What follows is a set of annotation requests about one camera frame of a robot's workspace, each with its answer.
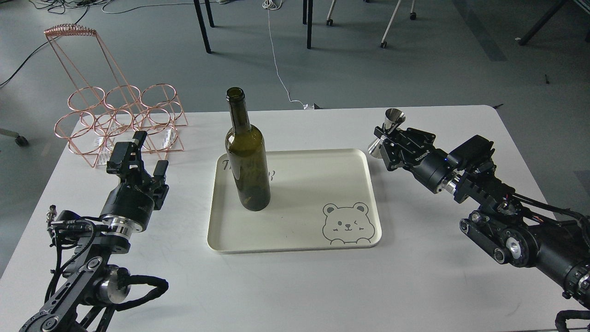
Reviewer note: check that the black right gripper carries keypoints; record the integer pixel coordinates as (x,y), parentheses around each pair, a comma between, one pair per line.
(413,150)

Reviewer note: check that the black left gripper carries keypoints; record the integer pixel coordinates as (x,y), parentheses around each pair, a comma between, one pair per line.
(130,203)

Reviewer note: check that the silver steel jigger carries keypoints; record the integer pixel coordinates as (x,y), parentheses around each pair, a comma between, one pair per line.
(394,117)

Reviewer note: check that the dark green wine bottle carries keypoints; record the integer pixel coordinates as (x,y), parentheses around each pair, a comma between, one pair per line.
(246,152)

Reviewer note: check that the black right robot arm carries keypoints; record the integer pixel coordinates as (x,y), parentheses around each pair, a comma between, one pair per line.
(508,226)

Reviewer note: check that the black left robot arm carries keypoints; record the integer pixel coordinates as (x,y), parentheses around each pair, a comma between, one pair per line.
(84,283)

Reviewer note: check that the cream bear serving tray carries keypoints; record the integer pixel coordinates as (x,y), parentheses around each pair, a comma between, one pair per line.
(320,199)

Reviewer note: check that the chair caster far left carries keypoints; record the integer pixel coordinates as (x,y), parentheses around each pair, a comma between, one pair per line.
(20,140)

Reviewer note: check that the white chair legs with casters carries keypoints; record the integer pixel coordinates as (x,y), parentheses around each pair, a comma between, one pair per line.
(383,44)

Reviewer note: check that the black table legs middle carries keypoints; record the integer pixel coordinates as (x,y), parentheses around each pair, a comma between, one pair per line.
(307,20)

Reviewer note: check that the black table legs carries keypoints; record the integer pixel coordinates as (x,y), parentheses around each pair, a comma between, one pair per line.
(307,20)
(201,21)

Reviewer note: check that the black table legs left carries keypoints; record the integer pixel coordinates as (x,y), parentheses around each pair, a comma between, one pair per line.
(201,21)

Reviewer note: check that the black diagonal leg right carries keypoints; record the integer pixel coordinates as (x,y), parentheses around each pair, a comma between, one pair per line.
(541,22)

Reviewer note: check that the copper wire wine rack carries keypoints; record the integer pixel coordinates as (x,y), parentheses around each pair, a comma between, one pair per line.
(100,116)

